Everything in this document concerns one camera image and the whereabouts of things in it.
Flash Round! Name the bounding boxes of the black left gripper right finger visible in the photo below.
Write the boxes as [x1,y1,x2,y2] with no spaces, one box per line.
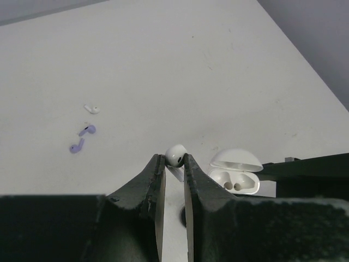
[184,154,348,261]

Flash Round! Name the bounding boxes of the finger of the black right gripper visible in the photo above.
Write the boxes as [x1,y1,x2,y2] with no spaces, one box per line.
[257,153,348,198]

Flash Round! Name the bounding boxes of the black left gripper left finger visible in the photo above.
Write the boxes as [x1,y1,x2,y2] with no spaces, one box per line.
[1,154,166,261]

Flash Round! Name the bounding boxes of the white round charging case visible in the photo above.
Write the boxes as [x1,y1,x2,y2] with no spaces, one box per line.
[208,148,263,195]

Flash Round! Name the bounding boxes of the white earbud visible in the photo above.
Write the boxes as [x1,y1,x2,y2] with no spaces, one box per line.
[83,104,100,115]
[165,144,187,182]

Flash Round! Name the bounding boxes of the black round charging case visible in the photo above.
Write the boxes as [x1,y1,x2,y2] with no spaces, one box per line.
[179,206,186,228]

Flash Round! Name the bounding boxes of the lilac earbud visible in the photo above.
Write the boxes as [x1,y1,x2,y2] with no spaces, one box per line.
[79,124,96,137]
[69,138,85,154]

